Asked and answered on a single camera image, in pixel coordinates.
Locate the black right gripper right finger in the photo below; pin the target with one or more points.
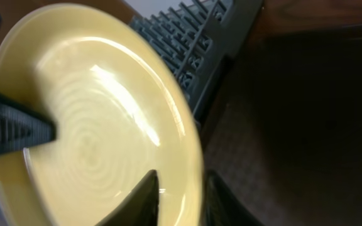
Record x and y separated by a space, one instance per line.
221 207

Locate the dark brown serving tray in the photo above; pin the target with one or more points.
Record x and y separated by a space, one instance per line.
289 142

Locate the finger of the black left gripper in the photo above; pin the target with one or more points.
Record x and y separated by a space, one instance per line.
21 127

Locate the grey plastic dish rack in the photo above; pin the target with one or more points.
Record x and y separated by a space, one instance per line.
198 42

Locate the yellow round plate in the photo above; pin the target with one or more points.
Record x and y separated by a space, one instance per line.
119 113

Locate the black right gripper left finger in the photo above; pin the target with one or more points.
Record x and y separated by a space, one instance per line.
140 207

